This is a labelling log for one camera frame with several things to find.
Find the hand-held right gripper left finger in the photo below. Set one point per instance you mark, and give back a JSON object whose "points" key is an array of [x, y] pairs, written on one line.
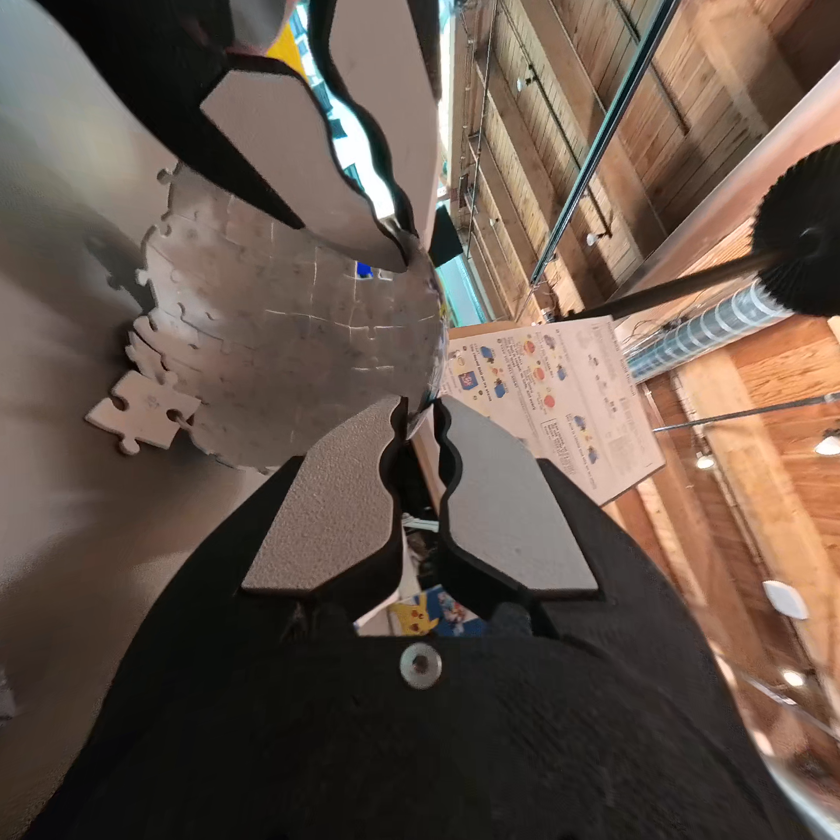
{"points": [[321, 525]]}

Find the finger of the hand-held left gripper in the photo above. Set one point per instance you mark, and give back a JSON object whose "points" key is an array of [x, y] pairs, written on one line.
{"points": [[394, 79], [275, 144]]}

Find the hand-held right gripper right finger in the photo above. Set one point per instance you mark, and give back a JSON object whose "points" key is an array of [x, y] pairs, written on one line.
{"points": [[512, 525]]}

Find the partly built puzzle ball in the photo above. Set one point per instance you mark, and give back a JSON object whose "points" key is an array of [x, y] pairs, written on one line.
{"points": [[295, 328]]}

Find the blue puzzle box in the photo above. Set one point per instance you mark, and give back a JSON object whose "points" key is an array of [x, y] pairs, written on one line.
{"points": [[420, 617]]}

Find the yellow plastic bin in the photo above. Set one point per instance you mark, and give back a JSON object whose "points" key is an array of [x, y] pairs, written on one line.
{"points": [[289, 52]]}

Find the printed instruction sheet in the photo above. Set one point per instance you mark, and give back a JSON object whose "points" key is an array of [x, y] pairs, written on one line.
{"points": [[558, 394]]}

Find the black background panel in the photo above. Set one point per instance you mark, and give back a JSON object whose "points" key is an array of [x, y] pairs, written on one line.
{"points": [[446, 239]]}

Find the black overhead pole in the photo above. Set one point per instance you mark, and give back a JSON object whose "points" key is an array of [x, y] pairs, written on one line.
{"points": [[689, 282]]}

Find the black ribbed round fixture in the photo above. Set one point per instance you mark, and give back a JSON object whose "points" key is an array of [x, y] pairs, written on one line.
{"points": [[807, 229]]}

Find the silver ventilation duct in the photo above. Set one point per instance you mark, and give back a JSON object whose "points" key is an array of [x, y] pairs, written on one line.
{"points": [[709, 328]]}

